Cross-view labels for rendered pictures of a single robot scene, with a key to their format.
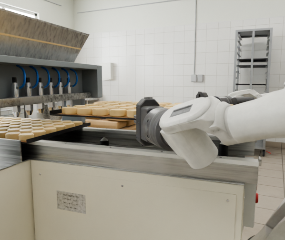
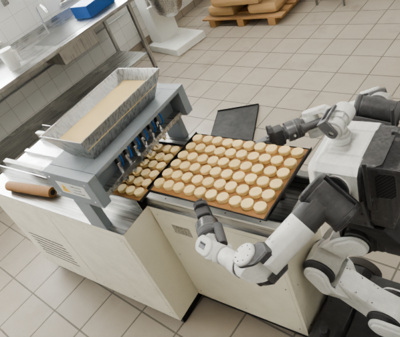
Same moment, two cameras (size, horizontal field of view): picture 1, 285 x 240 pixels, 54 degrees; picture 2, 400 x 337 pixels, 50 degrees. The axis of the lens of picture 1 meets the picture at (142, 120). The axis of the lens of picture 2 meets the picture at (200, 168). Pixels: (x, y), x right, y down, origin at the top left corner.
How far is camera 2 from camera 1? 1.28 m
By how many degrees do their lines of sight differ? 38
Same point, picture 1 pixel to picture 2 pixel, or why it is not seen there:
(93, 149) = (183, 206)
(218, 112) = (214, 255)
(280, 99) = (229, 266)
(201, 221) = not seen: hidden behind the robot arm
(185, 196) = (245, 239)
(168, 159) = (229, 219)
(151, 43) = not seen: outside the picture
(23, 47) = (112, 134)
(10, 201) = (145, 235)
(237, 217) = not seen: hidden behind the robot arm
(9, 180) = (139, 226)
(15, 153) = (136, 206)
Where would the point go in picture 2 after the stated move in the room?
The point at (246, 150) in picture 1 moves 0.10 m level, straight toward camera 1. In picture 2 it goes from (306, 183) to (295, 200)
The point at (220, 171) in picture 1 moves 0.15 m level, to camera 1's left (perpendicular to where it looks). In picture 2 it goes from (261, 230) to (225, 231)
